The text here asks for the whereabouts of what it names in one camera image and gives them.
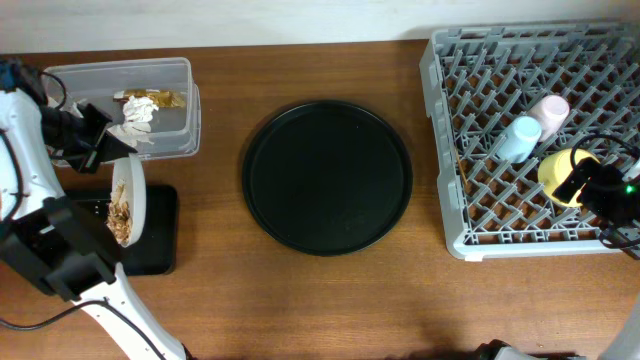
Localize yellow bowl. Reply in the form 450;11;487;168
537;149;581;208

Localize white tissue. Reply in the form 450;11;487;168
109;122;154;147

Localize grey plate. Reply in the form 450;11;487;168
111;154;147;248

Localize grey tissue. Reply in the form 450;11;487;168
122;96;159;122

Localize food scraps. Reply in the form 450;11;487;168
106;180;132;246

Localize pink cup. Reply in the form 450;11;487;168
527;95;570;142

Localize gold snack wrapper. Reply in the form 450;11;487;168
113;89;187;108

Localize light blue cup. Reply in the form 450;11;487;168
496;116;542;164

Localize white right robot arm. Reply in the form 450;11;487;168
470;159;639;360

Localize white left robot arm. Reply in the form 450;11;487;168
1;87;191;359

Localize grey dishwasher rack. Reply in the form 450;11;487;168
420;22;639;261

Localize clear plastic bin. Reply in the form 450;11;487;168
43;57;201;160

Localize black rectangular tray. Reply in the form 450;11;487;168
67;185;179;277

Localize black round tray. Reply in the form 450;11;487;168
241;100;413;257

